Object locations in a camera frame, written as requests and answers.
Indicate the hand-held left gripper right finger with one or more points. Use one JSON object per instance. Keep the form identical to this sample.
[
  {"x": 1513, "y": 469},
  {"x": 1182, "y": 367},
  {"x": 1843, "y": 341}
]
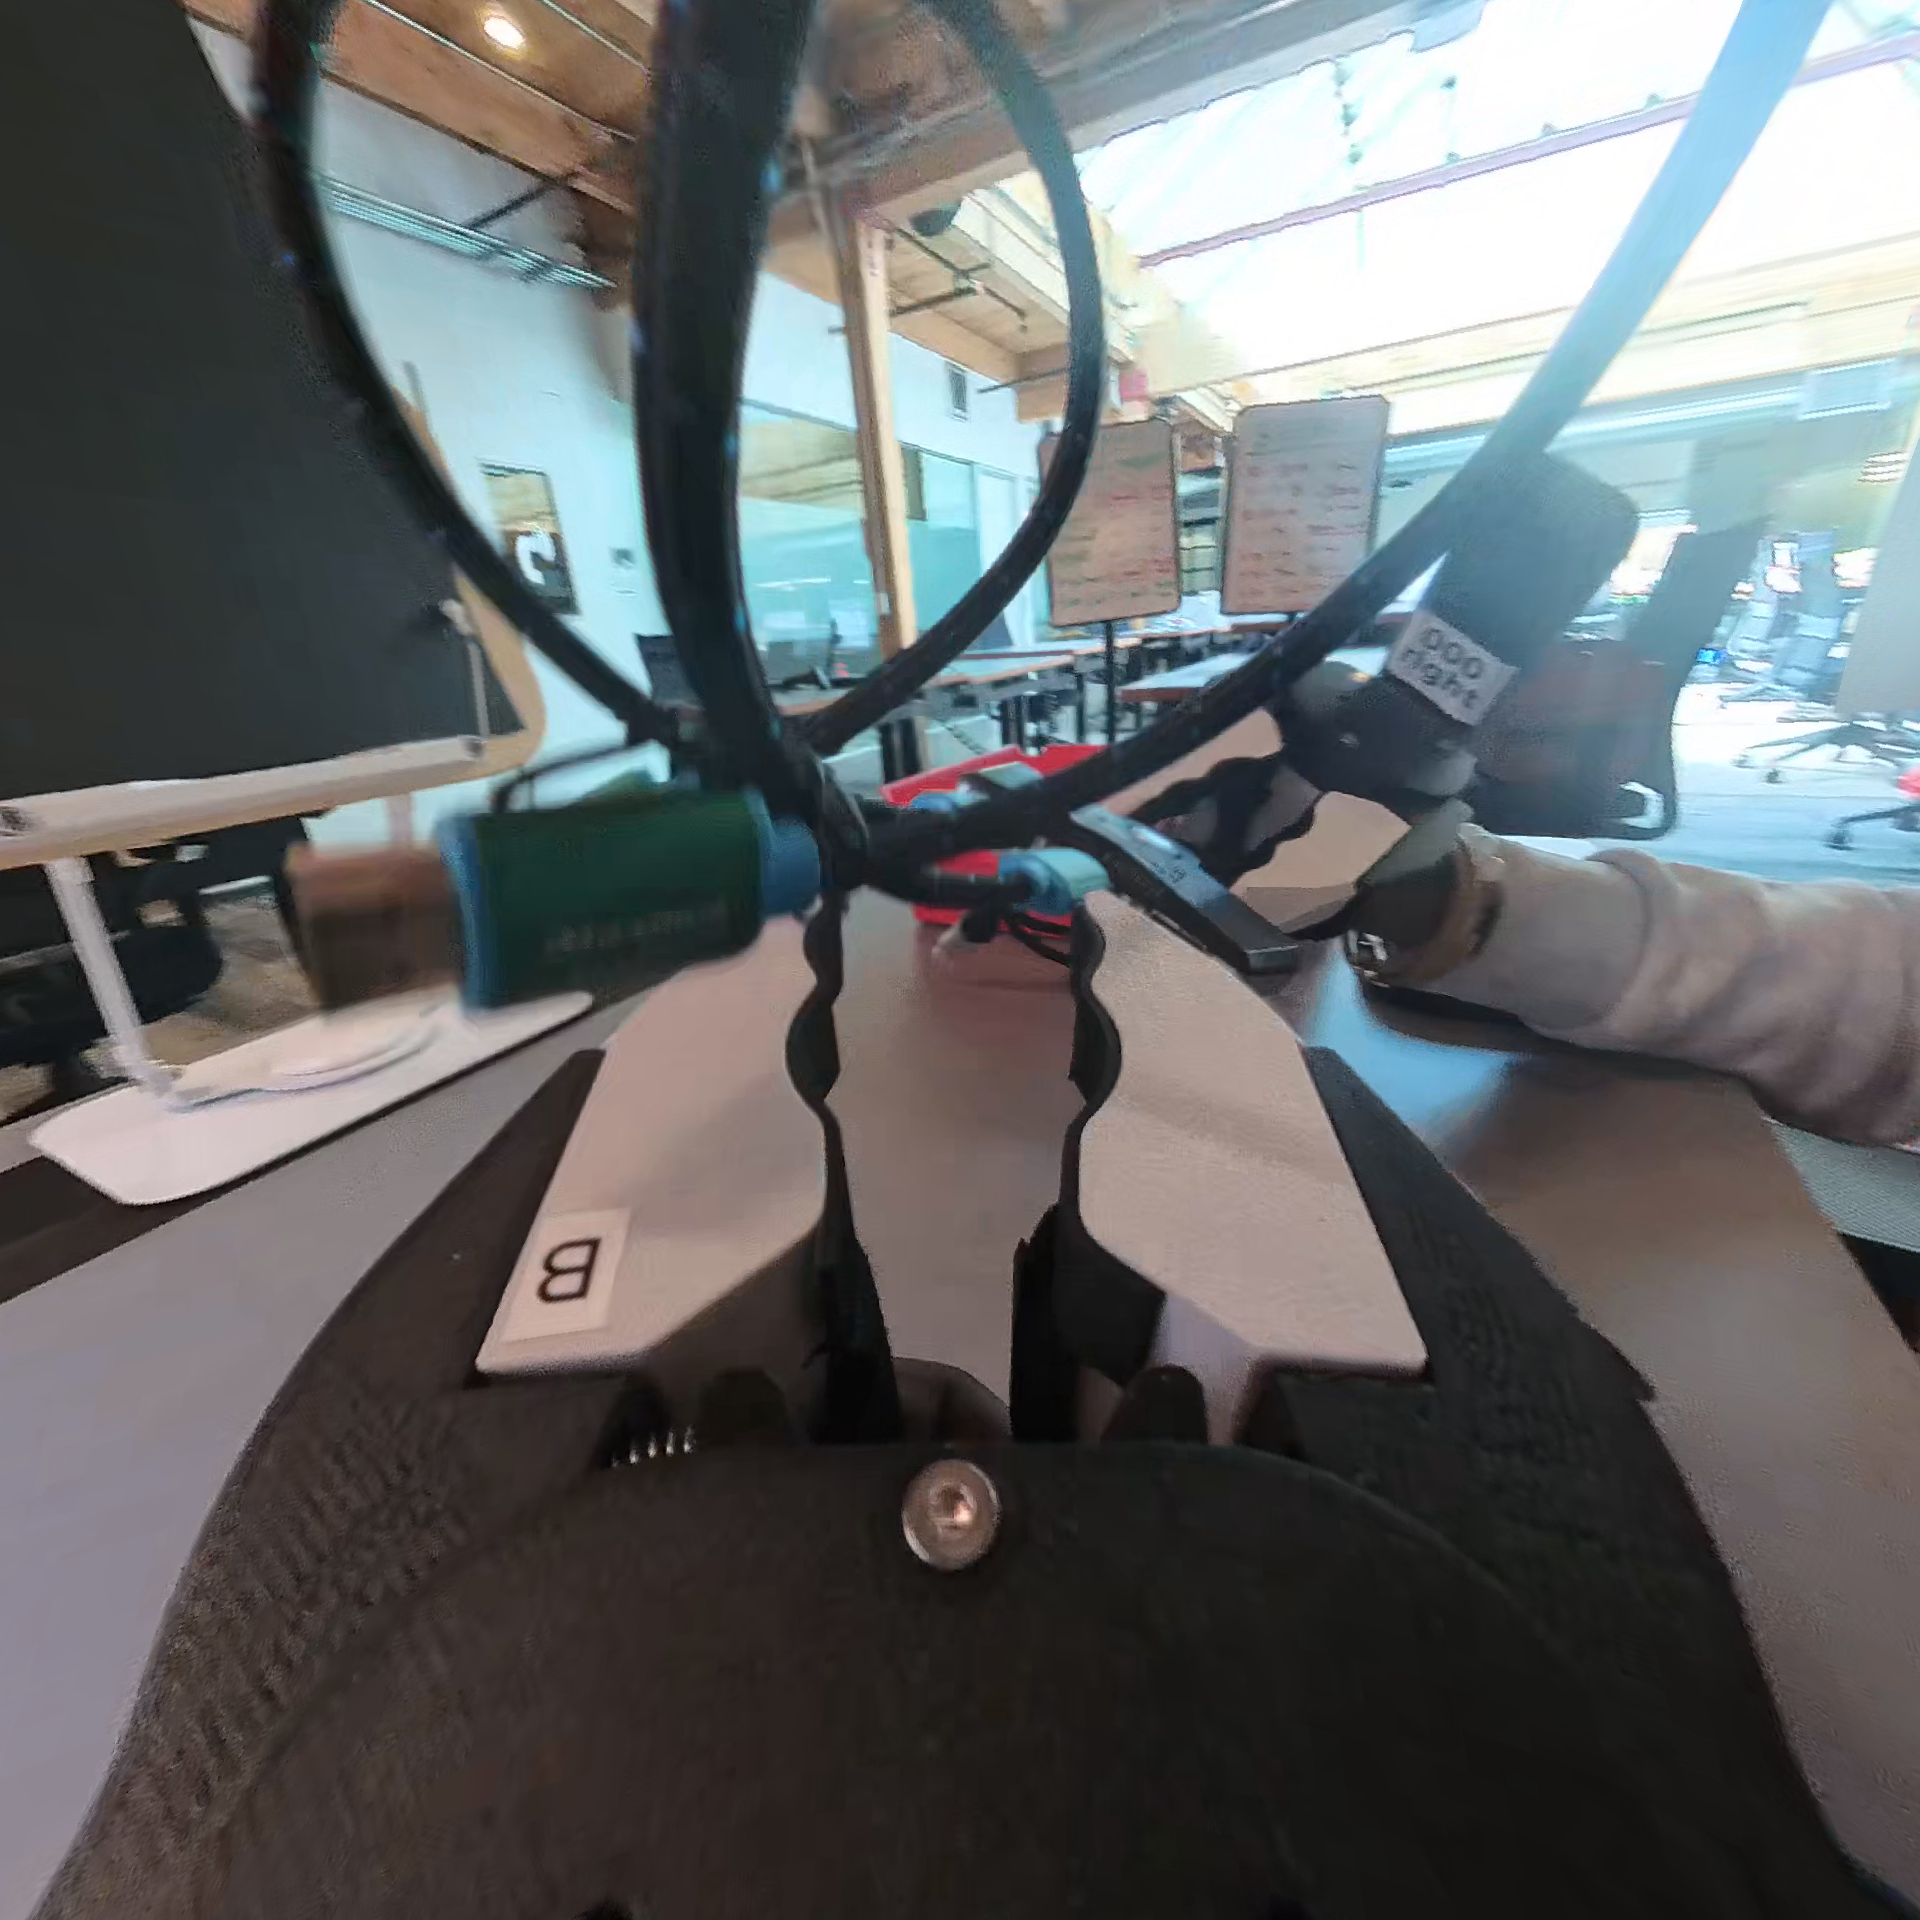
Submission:
[{"x": 1231, "y": 1170}]

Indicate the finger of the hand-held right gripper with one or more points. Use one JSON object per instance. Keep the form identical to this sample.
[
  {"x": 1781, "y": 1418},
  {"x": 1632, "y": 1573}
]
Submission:
[
  {"x": 1215, "y": 802},
  {"x": 1342, "y": 855}
]

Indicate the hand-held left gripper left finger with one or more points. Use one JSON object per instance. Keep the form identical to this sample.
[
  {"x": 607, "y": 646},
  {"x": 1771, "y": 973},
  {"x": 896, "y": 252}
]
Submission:
[{"x": 691, "y": 1142}]

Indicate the black adapter with port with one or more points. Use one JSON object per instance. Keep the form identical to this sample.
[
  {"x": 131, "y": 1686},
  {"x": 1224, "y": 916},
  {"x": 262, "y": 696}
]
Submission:
[{"x": 1200, "y": 902}]

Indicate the person's right forearm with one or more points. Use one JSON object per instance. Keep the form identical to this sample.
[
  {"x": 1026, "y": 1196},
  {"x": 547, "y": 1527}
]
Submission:
[{"x": 1680, "y": 975}]

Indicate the person's right hand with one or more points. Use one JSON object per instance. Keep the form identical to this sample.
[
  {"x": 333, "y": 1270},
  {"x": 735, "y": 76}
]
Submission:
[{"x": 1417, "y": 909}]

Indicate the wooden top office desk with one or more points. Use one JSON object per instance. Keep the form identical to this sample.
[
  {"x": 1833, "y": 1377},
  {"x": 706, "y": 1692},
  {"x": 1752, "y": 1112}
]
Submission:
[
  {"x": 991, "y": 668},
  {"x": 1200, "y": 676}
]

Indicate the dark brown chair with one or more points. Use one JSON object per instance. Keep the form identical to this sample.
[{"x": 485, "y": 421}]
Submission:
[{"x": 1622, "y": 721}]

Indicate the whiteboard on stand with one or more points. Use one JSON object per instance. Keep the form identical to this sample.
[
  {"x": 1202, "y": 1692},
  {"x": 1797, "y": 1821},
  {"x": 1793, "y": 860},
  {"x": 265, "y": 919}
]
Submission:
[
  {"x": 1301, "y": 503},
  {"x": 1113, "y": 518}
]

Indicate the red plastic bin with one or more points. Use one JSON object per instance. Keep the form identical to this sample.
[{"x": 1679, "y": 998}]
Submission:
[{"x": 930, "y": 786}]

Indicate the group of black office chairs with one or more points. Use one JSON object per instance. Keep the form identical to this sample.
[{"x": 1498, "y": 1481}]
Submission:
[{"x": 1815, "y": 661}]

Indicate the wooden support post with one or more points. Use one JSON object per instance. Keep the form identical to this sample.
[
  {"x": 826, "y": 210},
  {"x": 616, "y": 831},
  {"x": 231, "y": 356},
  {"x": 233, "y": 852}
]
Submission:
[{"x": 879, "y": 450}]

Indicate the dark wall sign white icon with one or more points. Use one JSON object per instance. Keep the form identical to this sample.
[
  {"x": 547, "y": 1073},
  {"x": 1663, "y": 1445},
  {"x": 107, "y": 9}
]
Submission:
[{"x": 533, "y": 546}]

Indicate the black dome ceiling camera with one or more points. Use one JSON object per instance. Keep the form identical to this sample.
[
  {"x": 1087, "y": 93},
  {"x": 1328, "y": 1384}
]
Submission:
[{"x": 934, "y": 220}]

